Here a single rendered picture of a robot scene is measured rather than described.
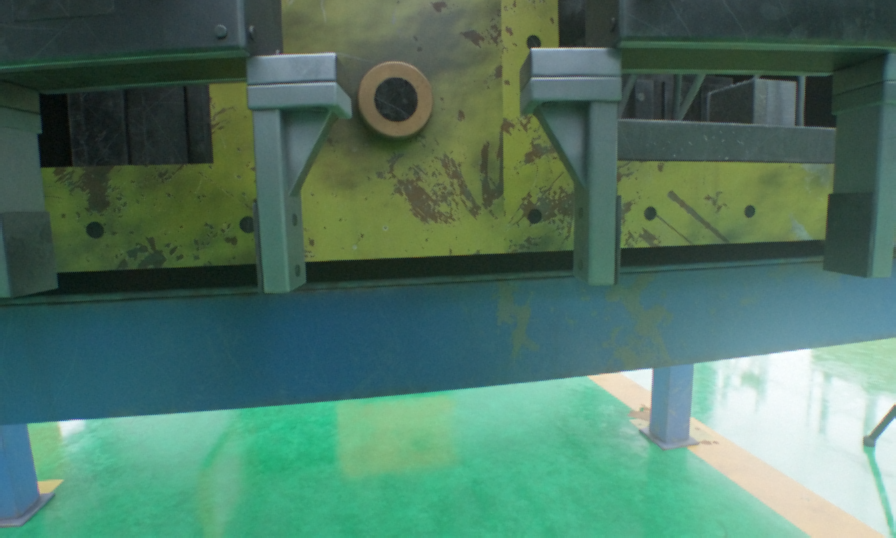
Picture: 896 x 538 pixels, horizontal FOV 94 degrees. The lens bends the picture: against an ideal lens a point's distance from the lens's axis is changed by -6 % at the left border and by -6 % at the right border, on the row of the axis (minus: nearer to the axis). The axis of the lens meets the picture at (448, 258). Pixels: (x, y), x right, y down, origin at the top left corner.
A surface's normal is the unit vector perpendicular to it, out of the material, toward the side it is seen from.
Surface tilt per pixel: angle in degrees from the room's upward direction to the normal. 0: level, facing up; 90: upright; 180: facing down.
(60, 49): 90
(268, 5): 90
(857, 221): 90
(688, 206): 90
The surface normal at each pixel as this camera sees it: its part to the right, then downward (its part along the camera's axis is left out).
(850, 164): -1.00, 0.02
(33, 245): 1.00, -0.03
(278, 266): 0.00, 0.11
